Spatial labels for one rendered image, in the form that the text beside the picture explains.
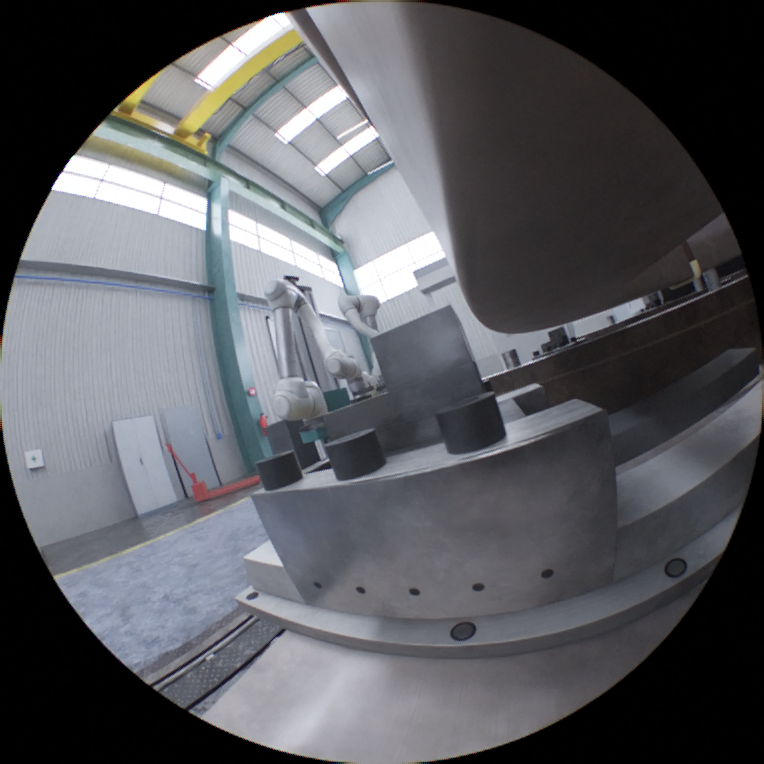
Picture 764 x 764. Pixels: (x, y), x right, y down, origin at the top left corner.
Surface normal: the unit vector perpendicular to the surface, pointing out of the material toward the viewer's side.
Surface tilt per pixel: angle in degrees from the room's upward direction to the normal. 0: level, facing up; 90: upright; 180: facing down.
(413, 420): 90
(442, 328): 90
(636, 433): 90
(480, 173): 171
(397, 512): 90
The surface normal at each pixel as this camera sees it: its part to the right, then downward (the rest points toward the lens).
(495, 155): 0.32, 0.95
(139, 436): 0.86, -0.32
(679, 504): -0.46, -0.25
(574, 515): -0.38, 0.06
